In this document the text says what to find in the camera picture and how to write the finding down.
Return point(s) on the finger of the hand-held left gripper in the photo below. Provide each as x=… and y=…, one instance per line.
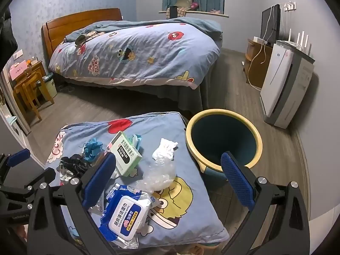
x=18, y=156

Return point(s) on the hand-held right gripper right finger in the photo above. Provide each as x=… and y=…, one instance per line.
x=236, y=180

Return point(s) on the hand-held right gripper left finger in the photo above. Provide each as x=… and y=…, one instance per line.
x=97, y=180

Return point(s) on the black plastic bag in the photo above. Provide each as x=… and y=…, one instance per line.
x=74, y=164

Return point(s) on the blue glove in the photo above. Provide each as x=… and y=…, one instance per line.
x=93, y=147

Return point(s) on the green and white medicine box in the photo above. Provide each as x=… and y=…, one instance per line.
x=124, y=154

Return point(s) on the blue wet wipes packet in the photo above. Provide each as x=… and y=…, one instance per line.
x=127, y=212

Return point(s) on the blue bin with yellow rim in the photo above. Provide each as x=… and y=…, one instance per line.
x=212, y=135

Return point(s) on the clear plastic bag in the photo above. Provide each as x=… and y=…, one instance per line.
x=159, y=175

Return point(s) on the white tissue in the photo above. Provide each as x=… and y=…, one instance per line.
x=164, y=148

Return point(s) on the printed blue cushion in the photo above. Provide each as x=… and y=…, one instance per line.
x=186, y=217

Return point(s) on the wooden stool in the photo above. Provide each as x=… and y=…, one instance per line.
x=29, y=87

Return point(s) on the small green bin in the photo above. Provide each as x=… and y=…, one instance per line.
x=49, y=85

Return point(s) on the pink box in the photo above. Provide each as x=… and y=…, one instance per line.
x=17, y=70

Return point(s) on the wooden nightstand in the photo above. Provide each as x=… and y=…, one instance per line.
x=37, y=67

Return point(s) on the white air purifier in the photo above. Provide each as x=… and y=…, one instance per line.
x=279, y=85

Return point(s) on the wooden cabinet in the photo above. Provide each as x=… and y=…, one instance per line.
x=255, y=66

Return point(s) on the dark cloth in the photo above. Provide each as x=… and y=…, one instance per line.
x=6, y=37

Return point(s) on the brown soft toy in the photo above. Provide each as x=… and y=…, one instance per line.
x=80, y=39

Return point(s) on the wooden bed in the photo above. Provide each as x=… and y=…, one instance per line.
x=69, y=24

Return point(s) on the white router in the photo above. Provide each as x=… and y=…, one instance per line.
x=292, y=42

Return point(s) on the black monitor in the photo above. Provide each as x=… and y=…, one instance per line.
x=268, y=24

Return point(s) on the checked cushion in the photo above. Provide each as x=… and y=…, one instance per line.
x=183, y=12

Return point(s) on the olive pillow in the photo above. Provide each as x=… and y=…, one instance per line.
x=184, y=0

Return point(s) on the white wall hooks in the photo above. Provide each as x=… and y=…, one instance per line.
x=289, y=6

